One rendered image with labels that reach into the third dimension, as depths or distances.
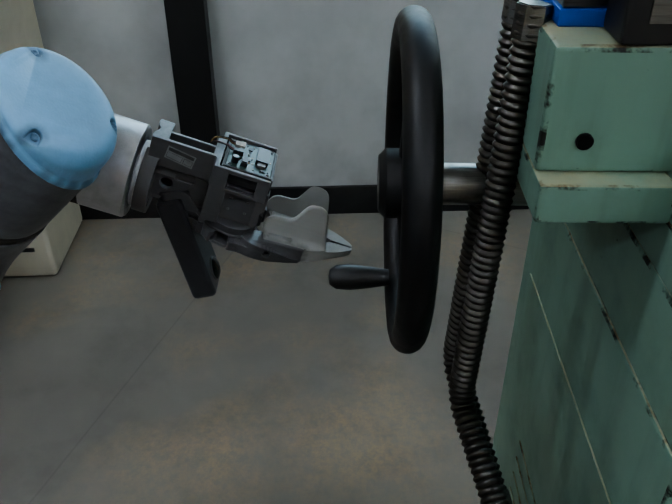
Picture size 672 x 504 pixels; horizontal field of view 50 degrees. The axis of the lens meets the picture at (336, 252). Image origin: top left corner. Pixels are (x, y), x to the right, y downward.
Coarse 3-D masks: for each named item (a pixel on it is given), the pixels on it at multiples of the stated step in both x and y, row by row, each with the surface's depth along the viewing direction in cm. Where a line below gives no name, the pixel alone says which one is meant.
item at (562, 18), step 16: (544, 0) 53; (560, 0) 49; (576, 0) 48; (592, 0) 48; (608, 0) 48; (624, 0) 45; (640, 0) 44; (656, 0) 44; (560, 16) 49; (576, 16) 49; (592, 16) 49; (608, 16) 48; (624, 16) 45; (640, 16) 45; (656, 16) 45; (624, 32) 45; (640, 32) 45; (656, 32) 45
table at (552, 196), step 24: (528, 168) 53; (528, 192) 53; (552, 192) 50; (576, 192) 50; (600, 192) 50; (624, 192) 49; (648, 192) 49; (552, 216) 51; (576, 216) 51; (600, 216) 51; (624, 216) 51; (648, 216) 50
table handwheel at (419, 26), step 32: (416, 32) 52; (416, 64) 50; (416, 96) 49; (416, 128) 48; (384, 160) 60; (416, 160) 48; (384, 192) 60; (416, 192) 48; (448, 192) 61; (480, 192) 61; (384, 224) 75; (416, 224) 48; (384, 256) 73; (416, 256) 49; (416, 288) 50; (416, 320) 53
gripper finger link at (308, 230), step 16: (320, 208) 68; (272, 224) 68; (288, 224) 68; (304, 224) 68; (320, 224) 68; (272, 240) 68; (288, 240) 69; (304, 240) 69; (320, 240) 69; (304, 256) 69; (320, 256) 70; (336, 256) 71
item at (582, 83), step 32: (544, 32) 49; (576, 32) 48; (608, 32) 48; (544, 64) 49; (576, 64) 47; (608, 64) 47; (640, 64) 47; (544, 96) 48; (576, 96) 48; (608, 96) 48; (640, 96) 48; (544, 128) 49; (576, 128) 49; (608, 128) 49; (640, 128) 49; (544, 160) 50; (576, 160) 50; (608, 160) 50; (640, 160) 50
